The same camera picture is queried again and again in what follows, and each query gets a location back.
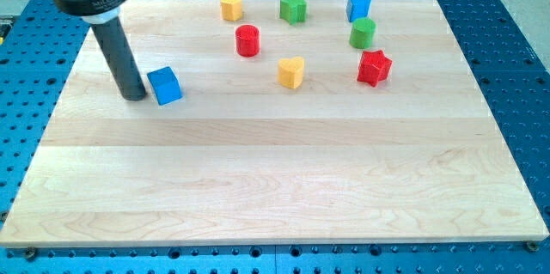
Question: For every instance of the blue cube block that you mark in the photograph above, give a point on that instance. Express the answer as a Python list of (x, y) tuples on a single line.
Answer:
[(165, 85)]

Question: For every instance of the light wooden board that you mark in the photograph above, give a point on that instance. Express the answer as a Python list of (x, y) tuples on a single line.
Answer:
[(240, 159)]

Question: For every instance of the yellow heart block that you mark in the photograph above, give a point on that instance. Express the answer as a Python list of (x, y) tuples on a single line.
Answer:
[(290, 72)]

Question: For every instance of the red cylinder block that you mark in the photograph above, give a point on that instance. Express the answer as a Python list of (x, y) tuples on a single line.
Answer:
[(247, 39)]

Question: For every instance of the red star block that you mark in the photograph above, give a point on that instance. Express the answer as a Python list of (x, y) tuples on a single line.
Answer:
[(374, 66)]

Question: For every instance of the green star block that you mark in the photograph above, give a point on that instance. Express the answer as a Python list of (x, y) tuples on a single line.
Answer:
[(293, 11)]

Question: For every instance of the green cylinder block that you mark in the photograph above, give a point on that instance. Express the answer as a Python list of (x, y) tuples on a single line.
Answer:
[(362, 33)]

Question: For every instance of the yellow hexagon block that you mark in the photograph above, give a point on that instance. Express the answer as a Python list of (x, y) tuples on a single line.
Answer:
[(231, 10)]

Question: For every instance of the blue triangle block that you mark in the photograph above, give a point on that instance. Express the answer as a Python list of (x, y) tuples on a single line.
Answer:
[(357, 9)]

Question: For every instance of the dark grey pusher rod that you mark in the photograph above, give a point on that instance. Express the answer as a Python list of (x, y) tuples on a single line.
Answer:
[(117, 52)]

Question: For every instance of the left board corner screw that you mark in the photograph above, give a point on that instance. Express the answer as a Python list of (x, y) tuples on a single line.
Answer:
[(30, 253)]

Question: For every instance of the board corner screw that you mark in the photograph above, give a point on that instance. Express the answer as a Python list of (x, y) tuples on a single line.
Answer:
[(30, 253), (532, 246)]

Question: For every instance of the right board corner screw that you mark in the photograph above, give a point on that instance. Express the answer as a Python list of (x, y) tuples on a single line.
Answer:
[(532, 246)]

